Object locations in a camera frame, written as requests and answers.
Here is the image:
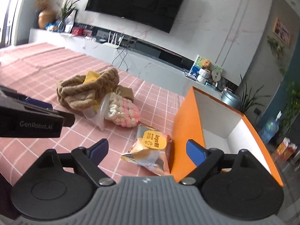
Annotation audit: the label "grey metal bin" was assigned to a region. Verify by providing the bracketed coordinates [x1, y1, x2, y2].
[221, 91, 242, 110]

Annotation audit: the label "framed wall picture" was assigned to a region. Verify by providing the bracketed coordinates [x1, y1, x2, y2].
[273, 17, 291, 46]

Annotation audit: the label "pink checked tablecloth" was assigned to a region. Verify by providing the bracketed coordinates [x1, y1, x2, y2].
[1, 43, 184, 184]

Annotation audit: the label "potted green plant right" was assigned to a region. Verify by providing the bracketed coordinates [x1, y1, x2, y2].
[236, 75, 271, 114]

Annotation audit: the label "orange cardboard box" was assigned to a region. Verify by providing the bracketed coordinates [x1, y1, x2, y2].
[170, 87, 283, 185]

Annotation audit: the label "black wall television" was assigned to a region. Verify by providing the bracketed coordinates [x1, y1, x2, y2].
[85, 0, 183, 33]

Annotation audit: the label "potted green plant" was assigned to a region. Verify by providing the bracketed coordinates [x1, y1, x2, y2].
[236, 75, 271, 114]
[57, 0, 81, 33]

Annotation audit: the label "hanging ivy plant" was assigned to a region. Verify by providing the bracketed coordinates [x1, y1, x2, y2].
[267, 36, 287, 76]

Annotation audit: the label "yellow cloth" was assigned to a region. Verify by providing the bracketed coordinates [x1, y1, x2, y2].
[83, 71, 101, 84]

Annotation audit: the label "teddy bear on cups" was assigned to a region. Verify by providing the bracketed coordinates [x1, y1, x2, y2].
[197, 59, 212, 84]

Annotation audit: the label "colourful gift box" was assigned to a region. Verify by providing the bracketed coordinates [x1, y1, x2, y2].
[272, 137, 298, 161]

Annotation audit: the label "white wifi router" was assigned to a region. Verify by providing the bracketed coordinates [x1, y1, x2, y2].
[103, 31, 124, 49]

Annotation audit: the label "white tv cabinet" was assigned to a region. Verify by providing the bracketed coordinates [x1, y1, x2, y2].
[28, 28, 221, 99]

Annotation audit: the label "golden vase dried flowers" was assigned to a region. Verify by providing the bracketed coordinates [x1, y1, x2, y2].
[35, 0, 56, 29]

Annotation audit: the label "brown knitted scarf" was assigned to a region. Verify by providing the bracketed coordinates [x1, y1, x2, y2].
[56, 67, 119, 111]

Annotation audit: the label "blue water bottle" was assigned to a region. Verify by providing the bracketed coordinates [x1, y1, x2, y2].
[258, 111, 282, 145]

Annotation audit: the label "snack bag yellow label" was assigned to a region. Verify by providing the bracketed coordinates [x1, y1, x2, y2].
[121, 123, 172, 176]

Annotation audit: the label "clear plastic bag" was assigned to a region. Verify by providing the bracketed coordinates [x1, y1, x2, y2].
[83, 94, 109, 132]

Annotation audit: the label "potted green plant left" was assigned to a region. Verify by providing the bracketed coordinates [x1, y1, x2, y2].
[57, 0, 81, 33]

